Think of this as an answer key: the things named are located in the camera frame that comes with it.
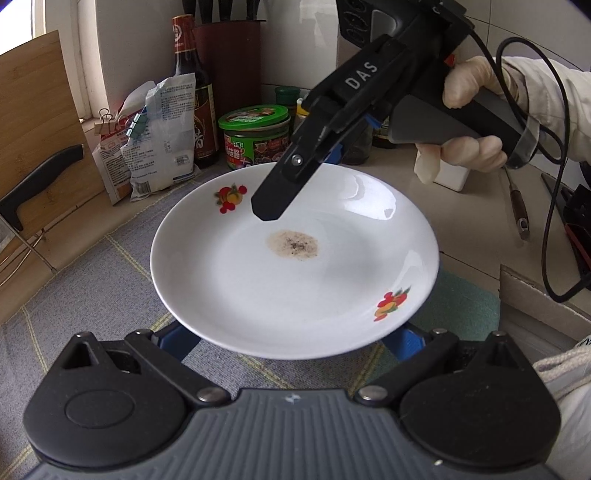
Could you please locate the grey checked mat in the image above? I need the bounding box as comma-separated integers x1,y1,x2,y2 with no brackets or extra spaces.
0,185,504,480

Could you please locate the dark red knife holder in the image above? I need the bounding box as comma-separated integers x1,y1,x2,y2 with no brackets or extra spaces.
192,20,262,117

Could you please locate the beige binder clip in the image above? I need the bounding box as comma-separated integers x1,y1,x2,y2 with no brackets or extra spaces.
94,109,117,137

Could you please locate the clear glass bottle red cap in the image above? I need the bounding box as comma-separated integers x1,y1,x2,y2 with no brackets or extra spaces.
341,124,373,166

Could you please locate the dark soy sauce bottle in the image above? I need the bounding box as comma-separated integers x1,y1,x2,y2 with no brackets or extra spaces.
171,14,221,169

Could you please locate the metal wire rack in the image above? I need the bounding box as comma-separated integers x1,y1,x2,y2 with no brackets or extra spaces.
0,216,59,288

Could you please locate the teal cloth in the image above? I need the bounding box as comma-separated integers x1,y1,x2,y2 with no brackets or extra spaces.
431,269,502,335

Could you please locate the wooden cutting board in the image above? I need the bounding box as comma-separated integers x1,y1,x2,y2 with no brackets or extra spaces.
0,30,105,241

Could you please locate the person's right hand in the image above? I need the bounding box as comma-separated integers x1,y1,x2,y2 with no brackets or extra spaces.
413,55,526,185

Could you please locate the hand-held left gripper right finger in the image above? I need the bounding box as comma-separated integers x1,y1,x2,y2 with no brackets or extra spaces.
355,322,526,405

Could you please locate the white blue seasoning bag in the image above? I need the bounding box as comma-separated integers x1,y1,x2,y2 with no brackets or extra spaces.
120,73,203,202

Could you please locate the green lid sauce jar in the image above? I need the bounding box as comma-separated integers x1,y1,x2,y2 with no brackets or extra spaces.
217,103,293,169

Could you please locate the green cap spice bottle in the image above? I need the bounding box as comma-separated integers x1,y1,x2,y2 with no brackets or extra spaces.
275,86,304,116

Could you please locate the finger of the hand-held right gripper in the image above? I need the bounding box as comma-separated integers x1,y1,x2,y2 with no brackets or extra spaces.
321,138,347,167
250,124,352,222

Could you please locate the white plastic seasoning box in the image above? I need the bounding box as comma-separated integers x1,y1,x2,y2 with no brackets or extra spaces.
433,161,472,193

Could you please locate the yellow cap spice jar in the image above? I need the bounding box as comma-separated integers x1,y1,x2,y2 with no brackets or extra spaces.
294,97,311,136

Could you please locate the wooden handled cleaver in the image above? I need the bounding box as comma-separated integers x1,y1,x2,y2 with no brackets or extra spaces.
503,166,532,241

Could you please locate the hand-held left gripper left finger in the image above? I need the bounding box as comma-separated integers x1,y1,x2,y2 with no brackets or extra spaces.
60,320,232,408

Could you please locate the person's left forearm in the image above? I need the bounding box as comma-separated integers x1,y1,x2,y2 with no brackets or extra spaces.
532,342,591,480

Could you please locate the white floral plate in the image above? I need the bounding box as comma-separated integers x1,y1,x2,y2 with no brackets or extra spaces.
150,162,440,358

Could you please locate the white red seasoning bag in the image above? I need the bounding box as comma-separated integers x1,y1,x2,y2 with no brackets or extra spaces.
92,80,158,206

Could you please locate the cardboard piece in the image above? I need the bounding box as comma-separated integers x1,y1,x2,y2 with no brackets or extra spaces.
499,264,591,352

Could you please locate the person's right forearm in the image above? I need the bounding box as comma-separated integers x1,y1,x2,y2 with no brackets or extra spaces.
501,54,591,163

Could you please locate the black cable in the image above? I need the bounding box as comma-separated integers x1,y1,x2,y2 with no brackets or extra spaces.
465,13,591,304

